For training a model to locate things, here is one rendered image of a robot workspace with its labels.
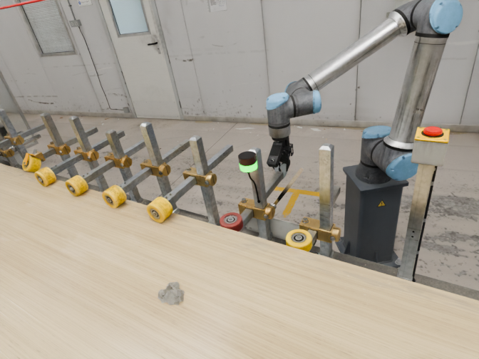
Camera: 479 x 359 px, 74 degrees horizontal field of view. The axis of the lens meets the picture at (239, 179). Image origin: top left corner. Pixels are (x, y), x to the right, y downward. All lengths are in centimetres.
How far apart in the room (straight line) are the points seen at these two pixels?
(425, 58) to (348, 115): 246
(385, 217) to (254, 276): 117
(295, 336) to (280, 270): 20
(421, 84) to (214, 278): 110
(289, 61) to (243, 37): 60
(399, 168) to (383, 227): 51
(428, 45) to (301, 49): 241
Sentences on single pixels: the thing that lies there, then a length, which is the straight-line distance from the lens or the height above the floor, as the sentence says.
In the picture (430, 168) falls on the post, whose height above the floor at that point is 113.
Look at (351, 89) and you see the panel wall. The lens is 378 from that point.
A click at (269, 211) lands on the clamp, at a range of 119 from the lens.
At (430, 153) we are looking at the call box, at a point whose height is 118.
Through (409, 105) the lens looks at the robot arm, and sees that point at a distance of 153.
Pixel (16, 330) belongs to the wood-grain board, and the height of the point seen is 90.
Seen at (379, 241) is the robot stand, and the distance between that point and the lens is 206.
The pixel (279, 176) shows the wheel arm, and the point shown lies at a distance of 139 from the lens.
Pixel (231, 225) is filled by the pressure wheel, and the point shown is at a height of 91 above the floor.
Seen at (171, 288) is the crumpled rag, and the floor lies 91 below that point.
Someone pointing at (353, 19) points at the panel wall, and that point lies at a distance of 363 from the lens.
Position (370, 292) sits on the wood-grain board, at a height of 90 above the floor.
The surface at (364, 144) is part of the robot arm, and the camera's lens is 176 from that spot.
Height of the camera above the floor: 160
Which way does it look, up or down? 32 degrees down
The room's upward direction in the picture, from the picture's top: 10 degrees counter-clockwise
